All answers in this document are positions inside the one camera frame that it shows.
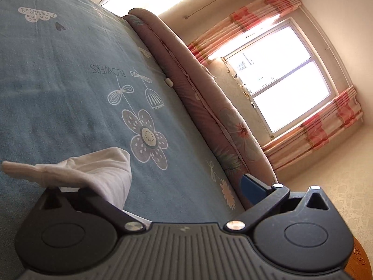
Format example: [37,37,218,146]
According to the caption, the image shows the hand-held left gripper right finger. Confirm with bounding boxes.
[224,173,331,235]

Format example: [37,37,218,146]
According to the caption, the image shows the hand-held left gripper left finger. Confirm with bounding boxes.
[38,187,147,235]

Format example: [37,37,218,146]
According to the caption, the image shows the white printed sweatshirt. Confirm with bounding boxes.
[1,147,152,228]

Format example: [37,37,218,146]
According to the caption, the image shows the pink striped curtain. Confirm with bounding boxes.
[188,0,302,65]
[262,86,365,171]

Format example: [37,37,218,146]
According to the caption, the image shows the pink floral folded quilt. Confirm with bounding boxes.
[122,8,279,210]

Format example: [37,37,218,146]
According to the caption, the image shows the window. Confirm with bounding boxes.
[224,17,340,136]

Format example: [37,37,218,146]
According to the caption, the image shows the wooden headboard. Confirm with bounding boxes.
[345,235,373,280]

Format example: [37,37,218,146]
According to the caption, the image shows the wall cable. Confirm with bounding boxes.
[183,0,225,20]

